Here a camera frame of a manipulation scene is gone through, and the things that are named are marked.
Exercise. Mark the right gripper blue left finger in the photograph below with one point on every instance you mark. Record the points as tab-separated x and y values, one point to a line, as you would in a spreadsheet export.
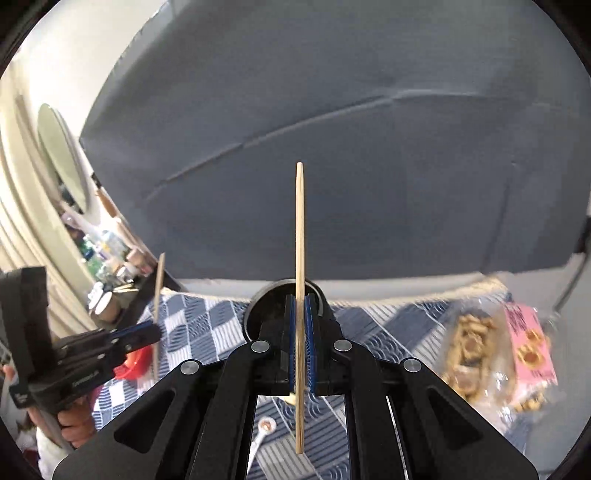
292	325

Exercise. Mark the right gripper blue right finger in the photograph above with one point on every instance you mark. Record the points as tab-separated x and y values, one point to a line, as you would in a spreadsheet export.
309	331

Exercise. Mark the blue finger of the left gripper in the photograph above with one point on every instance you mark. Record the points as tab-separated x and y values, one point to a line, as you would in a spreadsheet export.
135	337

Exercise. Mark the wooden chopstick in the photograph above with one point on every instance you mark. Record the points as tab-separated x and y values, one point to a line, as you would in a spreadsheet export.
159	278
299	290

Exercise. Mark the cluttered kitchen shelf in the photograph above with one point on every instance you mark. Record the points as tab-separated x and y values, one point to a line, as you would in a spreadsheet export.
112	254

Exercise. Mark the person's left hand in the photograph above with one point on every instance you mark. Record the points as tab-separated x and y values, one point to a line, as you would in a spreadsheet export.
77	423

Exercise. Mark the red plastic basket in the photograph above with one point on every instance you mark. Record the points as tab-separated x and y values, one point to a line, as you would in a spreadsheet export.
135	365

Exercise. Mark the black cylindrical utensil holder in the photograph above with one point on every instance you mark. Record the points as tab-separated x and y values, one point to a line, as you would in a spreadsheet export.
270	303

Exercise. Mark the white spoon with brown print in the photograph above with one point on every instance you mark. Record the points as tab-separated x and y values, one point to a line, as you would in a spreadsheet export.
265	427

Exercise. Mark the blue white patterned tablecloth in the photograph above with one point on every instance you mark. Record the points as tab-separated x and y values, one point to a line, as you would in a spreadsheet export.
207	329

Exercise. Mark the clear bag of snacks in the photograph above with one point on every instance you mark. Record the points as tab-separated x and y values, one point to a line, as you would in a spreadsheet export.
498	357

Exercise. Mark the grey fabric backdrop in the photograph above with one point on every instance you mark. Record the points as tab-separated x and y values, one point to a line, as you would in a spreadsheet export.
437	137

